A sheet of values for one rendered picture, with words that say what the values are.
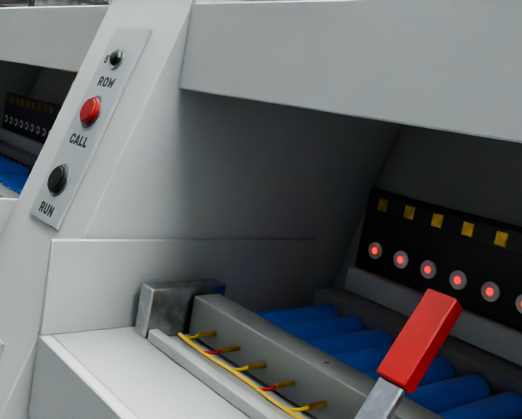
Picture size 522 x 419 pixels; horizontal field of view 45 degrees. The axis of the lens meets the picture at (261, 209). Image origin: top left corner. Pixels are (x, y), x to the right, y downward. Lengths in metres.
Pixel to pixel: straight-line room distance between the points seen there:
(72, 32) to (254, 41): 0.20
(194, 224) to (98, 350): 0.09
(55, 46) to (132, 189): 0.19
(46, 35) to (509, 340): 0.38
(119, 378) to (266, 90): 0.15
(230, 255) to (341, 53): 0.17
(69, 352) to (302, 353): 0.11
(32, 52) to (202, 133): 0.22
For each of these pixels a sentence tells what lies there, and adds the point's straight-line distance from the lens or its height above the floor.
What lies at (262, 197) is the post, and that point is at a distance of 0.40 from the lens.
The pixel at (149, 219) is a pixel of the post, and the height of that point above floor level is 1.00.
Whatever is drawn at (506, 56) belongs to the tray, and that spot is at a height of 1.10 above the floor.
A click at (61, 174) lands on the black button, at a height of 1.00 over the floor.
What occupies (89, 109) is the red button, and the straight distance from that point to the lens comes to 0.37.
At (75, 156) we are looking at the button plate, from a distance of 0.37.
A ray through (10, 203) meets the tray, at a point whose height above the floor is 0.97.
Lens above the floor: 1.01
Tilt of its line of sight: 4 degrees up
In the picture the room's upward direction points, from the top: 24 degrees clockwise
